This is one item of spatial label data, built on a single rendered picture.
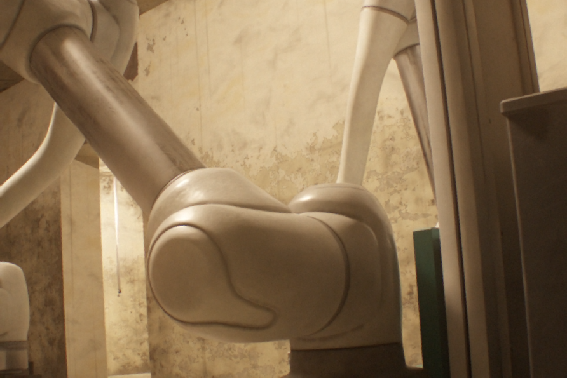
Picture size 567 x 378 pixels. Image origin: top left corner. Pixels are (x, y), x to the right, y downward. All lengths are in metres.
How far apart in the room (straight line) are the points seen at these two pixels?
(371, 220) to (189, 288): 0.30
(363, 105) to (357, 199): 0.58
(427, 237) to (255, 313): 0.34
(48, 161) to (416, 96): 0.77
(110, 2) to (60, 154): 0.29
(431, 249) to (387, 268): 0.09
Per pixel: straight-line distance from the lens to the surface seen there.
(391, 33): 1.65
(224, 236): 0.87
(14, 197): 1.48
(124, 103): 1.12
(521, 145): 0.99
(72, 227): 7.15
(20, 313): 1.61
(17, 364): 1.61
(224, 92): 5.47
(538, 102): 0.98
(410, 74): 1.78
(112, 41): 1.41
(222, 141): 5.43
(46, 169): 1.49
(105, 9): 1.42
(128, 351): 10.51
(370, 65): 1.64
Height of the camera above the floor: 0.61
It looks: 11 degrees up
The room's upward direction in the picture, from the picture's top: 4 degrees counter-clockwise
